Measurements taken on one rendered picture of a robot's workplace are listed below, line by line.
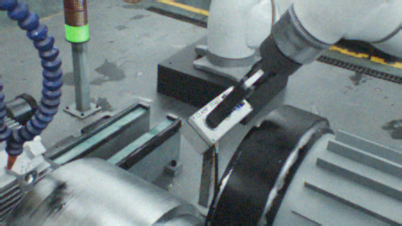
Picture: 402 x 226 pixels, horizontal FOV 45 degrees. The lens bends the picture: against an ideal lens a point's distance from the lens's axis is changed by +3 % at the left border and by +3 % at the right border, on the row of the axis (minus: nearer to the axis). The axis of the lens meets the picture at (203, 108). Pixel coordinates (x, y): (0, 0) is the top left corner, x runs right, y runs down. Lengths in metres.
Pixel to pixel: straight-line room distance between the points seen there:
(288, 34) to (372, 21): 0.12
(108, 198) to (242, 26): 0.90
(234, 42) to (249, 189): 1.09
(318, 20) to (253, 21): 0.71
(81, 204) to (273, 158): 0.31
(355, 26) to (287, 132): 0.36
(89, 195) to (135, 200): 0.06
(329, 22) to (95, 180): 0.39
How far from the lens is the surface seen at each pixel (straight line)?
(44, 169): 0.85
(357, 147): 0.41
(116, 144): 1.19
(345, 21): 0.71
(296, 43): 0.74
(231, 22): 1.40
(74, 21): 1.33
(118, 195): 0.61
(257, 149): 0.37
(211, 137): 0.91
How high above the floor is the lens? 1.57
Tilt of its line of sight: 31 degrees down
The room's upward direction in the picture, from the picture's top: 5 degrees clockwise
